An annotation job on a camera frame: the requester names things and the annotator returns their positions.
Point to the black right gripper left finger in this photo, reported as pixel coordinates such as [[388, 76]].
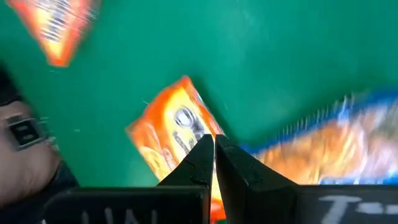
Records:
[[196, 168]]

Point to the blue Maruchan noodle packet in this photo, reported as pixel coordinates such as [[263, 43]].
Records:
[[326, 149]]

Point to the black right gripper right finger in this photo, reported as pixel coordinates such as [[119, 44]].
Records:
[[248, 186]]

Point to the orange Maruchan noodle packet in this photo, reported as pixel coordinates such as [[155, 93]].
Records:
[[168, 124], [56, 37]]

